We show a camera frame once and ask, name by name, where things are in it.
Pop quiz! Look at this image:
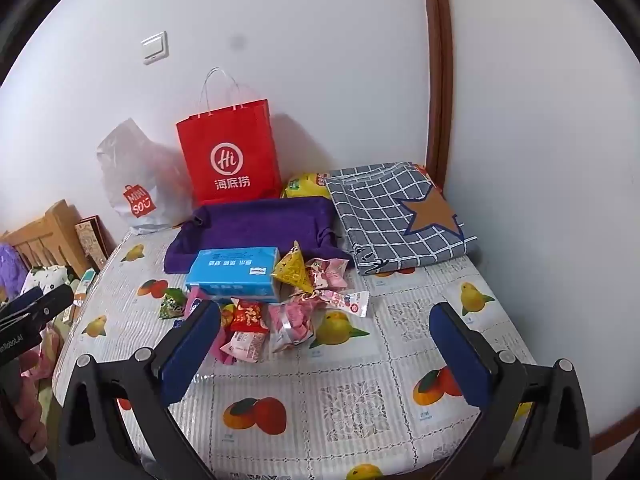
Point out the red paper bag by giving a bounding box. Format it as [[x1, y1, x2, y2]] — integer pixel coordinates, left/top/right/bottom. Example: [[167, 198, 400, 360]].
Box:
[[176, 66, 283, 206]]

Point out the grey checkered folded cloth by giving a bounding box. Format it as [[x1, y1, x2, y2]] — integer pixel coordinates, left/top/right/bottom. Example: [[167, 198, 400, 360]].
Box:
[[325, 161, 480, 276]]

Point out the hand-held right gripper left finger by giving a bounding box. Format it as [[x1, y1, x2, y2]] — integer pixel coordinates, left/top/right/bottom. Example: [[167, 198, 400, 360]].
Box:
[[57, 300, 223, 480]]

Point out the white plastic bag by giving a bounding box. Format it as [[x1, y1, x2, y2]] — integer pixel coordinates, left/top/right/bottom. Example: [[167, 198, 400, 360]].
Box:
[[96, 118, 193, 235]]

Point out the white light switch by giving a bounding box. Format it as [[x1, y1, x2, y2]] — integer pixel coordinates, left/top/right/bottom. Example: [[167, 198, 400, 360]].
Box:
[[141, 31, 170, 66]]

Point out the small white red snack packet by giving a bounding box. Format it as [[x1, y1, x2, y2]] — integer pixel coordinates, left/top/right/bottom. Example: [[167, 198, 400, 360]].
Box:
[[320, 290, 371, 319]]

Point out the white floral fabric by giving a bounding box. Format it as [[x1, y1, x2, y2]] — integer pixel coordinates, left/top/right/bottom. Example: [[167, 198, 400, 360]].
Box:
[[20, 265, 71, 296]]

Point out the purple plush fabric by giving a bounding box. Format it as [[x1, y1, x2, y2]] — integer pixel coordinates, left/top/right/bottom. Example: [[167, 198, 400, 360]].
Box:
[[0, 244, 28, 301]]

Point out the white red print snack packet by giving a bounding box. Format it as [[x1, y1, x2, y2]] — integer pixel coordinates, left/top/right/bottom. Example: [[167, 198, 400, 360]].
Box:
[[220, 330, 269, 364]]

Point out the purple fabric storage box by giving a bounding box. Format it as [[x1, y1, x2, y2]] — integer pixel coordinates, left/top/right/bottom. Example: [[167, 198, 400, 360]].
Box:
[[164, 197, 346, 275]]

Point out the fruit print tablecloth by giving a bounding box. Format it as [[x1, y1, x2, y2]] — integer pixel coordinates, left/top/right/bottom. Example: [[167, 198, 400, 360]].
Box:
[[52, 230, 538, 480]]

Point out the gold snack packet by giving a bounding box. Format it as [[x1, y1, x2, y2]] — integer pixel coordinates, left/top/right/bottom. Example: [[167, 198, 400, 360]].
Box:
[[271, 241, 315, 295]]

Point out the patterned cardboard box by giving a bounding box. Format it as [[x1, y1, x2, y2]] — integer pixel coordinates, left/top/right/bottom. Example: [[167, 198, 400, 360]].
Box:
[[75, 215, 110, 271]]

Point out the large pink snack packet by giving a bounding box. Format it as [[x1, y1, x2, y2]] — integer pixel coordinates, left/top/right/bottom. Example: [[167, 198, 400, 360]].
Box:
[[267, 292, 326, 353]]

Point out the green triangular snack packet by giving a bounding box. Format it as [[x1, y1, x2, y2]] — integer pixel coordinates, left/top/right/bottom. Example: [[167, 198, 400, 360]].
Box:
[[159, 287, 188, 320]]

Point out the blue tissue pack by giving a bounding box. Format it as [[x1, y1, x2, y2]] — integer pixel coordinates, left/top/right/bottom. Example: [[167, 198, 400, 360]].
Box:
[[185, 246, 281, 303]]

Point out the brown wooden door frame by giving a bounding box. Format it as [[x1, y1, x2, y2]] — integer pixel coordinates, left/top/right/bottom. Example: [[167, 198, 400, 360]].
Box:
[[419, 0, 453, 193]]

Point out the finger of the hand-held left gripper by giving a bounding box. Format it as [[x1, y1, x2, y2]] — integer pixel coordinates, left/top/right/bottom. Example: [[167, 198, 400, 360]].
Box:
[[0, 284, 76, 333]]

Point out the yellow snack bag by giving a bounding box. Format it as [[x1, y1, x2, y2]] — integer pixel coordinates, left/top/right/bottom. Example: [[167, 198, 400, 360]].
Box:
[[280, 172, 333, 200]]

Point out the pink silver snack packet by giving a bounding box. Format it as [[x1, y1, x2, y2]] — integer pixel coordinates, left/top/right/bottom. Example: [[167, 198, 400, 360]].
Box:
[[305, 257, 351, 291]]

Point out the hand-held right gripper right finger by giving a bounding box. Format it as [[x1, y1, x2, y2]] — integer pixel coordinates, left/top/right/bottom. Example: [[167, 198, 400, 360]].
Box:
[[429, 301, 593, 480]]

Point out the magenta snack packet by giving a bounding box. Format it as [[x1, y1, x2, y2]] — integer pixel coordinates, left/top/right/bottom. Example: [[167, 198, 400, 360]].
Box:
[[210, 330, 237, 366]]

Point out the person's left hand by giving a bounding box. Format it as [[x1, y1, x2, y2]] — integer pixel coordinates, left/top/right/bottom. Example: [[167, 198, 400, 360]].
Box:
[[16, 354, 47, 457]]

